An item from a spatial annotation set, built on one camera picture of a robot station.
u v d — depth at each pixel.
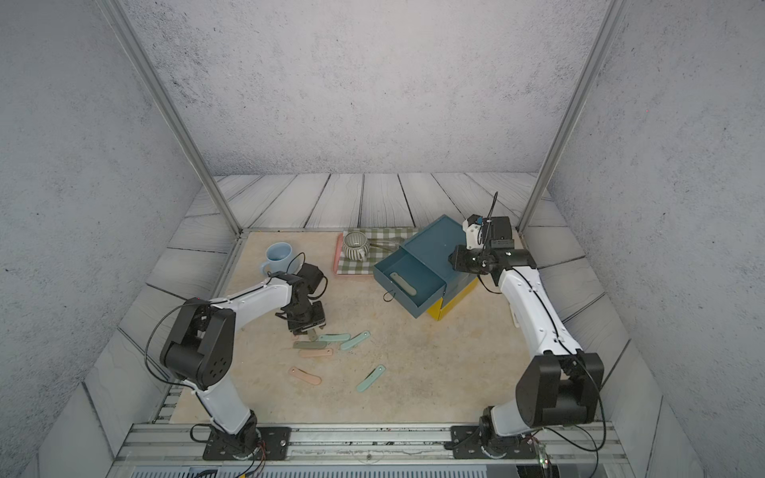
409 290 0.84
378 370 0.85
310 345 0.91
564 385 0.41
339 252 1.14
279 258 1.06
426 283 0.81
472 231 0.75
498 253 0.57
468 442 0.71
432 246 0.87
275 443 0.73
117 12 0.70
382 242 1.16
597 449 0.40
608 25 0.72
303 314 0.79
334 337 0.91
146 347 0.45
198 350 0.48
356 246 1.14
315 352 0.90
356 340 0.91
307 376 0.84
